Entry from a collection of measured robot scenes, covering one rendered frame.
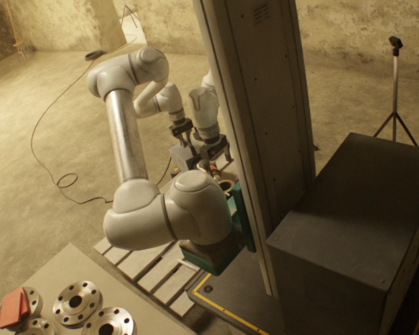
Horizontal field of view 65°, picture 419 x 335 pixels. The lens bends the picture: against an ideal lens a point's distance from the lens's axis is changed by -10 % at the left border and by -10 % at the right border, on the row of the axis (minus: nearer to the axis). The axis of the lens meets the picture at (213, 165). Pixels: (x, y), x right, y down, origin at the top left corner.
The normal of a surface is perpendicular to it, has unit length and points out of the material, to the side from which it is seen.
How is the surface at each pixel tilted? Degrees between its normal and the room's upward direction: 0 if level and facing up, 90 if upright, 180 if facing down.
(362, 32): 90
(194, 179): 6
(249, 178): 90
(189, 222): 85
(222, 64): 90
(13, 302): 0
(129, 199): 29
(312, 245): 0
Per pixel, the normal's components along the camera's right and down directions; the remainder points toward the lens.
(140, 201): 0.00, -0.52
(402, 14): -0.65, 0.57
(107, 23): 0.73, 0.25
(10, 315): -0.23, -0.78
